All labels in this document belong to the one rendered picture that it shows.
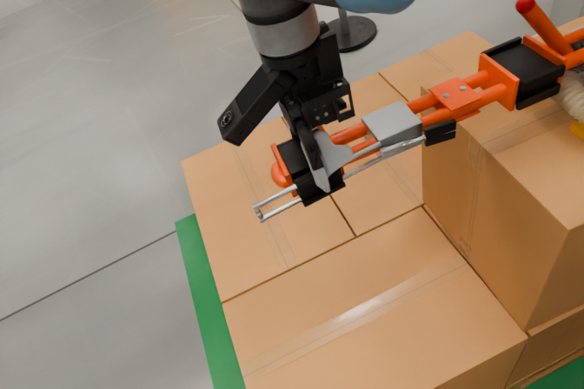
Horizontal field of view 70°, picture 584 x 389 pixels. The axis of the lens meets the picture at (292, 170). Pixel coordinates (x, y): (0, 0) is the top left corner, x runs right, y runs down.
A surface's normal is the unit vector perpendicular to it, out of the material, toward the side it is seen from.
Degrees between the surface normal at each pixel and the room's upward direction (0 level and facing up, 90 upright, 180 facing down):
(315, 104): 90
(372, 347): 0
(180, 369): 0
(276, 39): 90
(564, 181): 0
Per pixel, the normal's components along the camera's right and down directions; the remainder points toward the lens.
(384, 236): -0.23, -0.65
